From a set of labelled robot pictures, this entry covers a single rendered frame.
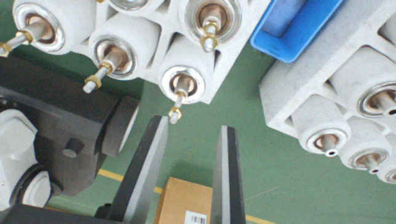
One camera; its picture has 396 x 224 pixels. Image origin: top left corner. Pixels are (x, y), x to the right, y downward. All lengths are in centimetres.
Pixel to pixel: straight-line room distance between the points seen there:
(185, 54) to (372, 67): 30
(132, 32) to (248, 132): 58
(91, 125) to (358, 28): 62
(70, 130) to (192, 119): 39
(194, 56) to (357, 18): 29
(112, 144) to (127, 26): 38
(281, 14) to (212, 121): 41
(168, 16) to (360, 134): 45
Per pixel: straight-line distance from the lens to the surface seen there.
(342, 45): 44
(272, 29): 58
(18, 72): 75
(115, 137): 62
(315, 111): 47
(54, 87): 70
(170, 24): 38
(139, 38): 35
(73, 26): 39
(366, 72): 42
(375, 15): 44
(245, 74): 63
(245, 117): 73
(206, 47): 21
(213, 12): 28
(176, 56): 33
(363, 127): 56
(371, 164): 55
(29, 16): 41
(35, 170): 84
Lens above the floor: 53
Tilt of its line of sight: 48 degrees down
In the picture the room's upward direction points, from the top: 171 degrees counter-clockwise
